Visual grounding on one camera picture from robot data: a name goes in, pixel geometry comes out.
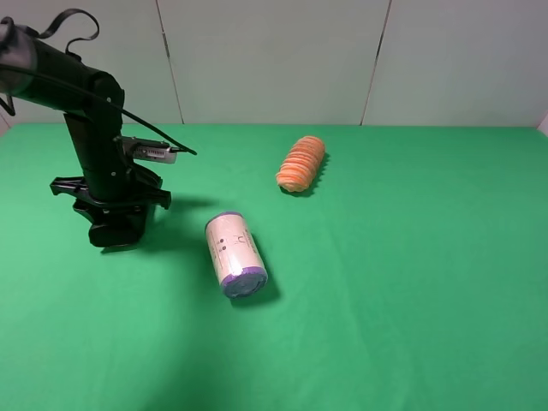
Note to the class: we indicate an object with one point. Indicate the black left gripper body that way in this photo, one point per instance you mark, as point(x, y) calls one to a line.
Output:
point(105, 190)

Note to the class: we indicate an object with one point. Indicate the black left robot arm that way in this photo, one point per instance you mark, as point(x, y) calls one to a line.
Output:
point(90, 100)

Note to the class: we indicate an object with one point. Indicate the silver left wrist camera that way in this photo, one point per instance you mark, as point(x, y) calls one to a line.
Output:
point(147, 150)

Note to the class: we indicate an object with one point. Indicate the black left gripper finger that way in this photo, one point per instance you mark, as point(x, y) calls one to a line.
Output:
point(99, 232)
point(123, 228)

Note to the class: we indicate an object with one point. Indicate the white purple bag roll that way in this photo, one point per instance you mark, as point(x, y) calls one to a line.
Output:
point(238, 265)

